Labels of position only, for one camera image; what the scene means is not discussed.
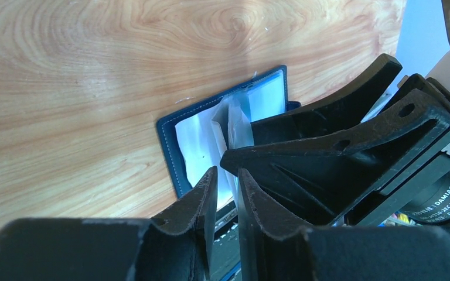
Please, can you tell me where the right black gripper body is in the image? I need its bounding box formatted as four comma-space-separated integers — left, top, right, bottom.
346, 74, 450, 233

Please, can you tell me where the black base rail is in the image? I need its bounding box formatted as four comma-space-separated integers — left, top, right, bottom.
210, 201, 242, 280

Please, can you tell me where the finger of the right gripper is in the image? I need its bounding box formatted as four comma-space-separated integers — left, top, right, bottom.
251, 54, 403, 145
220, 89, 450, 225

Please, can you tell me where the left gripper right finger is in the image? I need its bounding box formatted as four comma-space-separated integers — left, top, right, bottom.
237, 169, 450, 280

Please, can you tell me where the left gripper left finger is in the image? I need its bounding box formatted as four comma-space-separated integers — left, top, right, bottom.
0, 167, 217, 280

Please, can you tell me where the blue leather card holder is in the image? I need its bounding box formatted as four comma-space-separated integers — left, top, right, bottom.
156, 65, 300, 210

